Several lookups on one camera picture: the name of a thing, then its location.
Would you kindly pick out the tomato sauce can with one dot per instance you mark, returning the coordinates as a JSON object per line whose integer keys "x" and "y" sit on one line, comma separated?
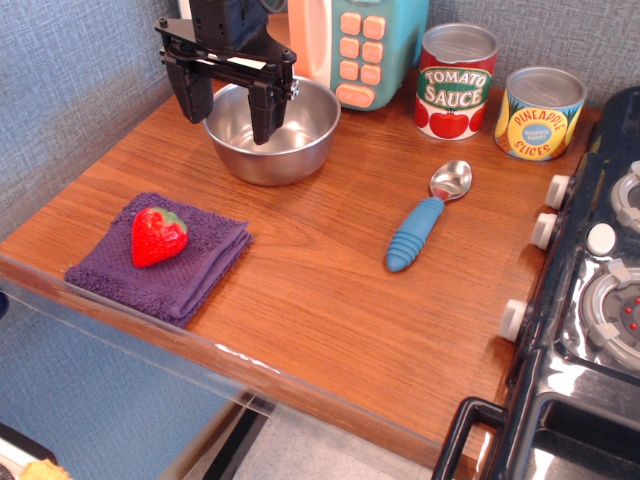
{"x": 455, "y": 73}

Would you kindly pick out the pineapple slices can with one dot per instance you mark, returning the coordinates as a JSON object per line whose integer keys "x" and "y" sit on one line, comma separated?
{"x": 539, "y": 113}

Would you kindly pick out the teal toy microwave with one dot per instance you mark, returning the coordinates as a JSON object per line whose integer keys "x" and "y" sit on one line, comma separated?
{"x": 361, "y": 50}

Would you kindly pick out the white stove knob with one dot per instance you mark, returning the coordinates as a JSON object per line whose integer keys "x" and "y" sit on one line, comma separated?
{"x": 556, "y": 191}
{"x": 543, "y": 230}
{"x": 512, "y": 318}

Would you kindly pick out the blue handled metal spoon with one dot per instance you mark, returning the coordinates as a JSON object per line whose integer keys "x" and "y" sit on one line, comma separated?
{"x": 450, "y": 182}

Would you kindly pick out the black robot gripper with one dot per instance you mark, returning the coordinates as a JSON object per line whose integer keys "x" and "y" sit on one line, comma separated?
{"x": 229, "y": 40}

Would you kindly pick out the purple folded cloth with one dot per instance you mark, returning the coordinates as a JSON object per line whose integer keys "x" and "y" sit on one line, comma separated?
{"x": 173, "y": 290}

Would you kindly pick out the red toy strawberry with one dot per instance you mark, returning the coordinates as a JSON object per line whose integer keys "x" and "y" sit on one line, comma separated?
{"x": 157, "y": 235}

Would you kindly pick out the stainless steel pan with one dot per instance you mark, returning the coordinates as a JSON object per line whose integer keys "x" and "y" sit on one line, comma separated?
{"x": 294, "y": 152}

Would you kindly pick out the black toy stove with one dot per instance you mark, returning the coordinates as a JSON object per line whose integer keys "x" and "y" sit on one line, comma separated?
{"x": 572, "y": 409}

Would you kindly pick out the white round stove button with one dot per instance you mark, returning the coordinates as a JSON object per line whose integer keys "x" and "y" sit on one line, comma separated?
{"x": 600, "y": 239}

